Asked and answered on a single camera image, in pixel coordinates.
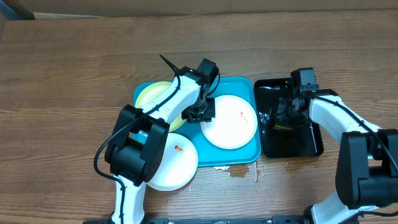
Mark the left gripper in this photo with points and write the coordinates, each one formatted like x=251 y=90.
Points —
x=210 y=115

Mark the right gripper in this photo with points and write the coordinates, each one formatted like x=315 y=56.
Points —
x=286 y=118

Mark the green and yellow sponge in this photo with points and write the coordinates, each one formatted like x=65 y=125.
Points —
x=283 y=126

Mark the white plate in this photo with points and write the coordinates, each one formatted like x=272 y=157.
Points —
x=178 y=166
x=234 y=124

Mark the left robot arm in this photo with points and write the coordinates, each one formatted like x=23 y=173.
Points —
x=136 y=147

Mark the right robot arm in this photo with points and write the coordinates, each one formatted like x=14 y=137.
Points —
x=366 y=173

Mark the black rectangular water tray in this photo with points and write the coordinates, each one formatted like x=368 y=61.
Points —
x=305 y=141

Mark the teal plastic tray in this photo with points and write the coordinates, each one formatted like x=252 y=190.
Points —
x=209 y=154

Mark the light green plate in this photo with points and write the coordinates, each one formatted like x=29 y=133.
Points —
x=152 y=91

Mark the white plate front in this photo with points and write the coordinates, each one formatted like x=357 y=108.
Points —
x=178 y=166

